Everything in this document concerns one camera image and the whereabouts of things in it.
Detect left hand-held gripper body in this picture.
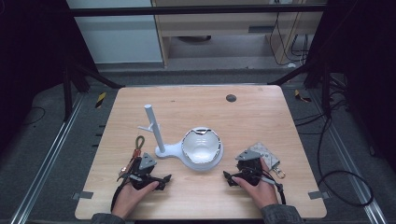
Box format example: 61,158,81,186
117,152,158,190

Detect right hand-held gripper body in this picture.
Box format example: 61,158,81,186
234,148,264,187

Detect green lanyard with orange clip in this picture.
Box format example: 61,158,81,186
119,134,146,176

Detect white key stand with bowl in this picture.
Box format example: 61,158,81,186
137,104,224,172

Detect person's right hand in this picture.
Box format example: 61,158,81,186
232,158,279,210

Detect person's left hand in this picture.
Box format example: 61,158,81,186
111,181,160,218

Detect grey tape strip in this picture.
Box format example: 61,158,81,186
72,190,94,201
307,190,331,201

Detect yellow black striped tape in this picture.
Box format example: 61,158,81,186
94,91,107,109
293,89,312,104

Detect black stand legs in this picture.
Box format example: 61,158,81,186
62,60,125,122
267,55,334,119

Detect white cabinet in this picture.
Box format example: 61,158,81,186
66,0,163,64

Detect light wooden desk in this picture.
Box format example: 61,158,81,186
151,0,328,68

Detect black curtain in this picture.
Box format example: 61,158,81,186
306,0,396,175
0,0,97,150

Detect black horizontal bar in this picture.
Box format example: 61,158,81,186
66,4,328,17

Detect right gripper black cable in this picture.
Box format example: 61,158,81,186
260,175,288,205

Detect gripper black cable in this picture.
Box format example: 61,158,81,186
260,175,288,205
110,178,129,213

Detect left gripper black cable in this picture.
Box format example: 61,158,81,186
110,178,129,213

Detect black floor cable loop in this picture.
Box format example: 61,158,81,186
293,102,375,208

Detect metal floor rail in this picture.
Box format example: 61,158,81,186
307,90,390,224
8,92,85,224

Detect thin black floor cable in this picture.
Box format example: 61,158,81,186
22,106,47,126

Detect black hanging cables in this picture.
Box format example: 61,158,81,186
269,12,309,67

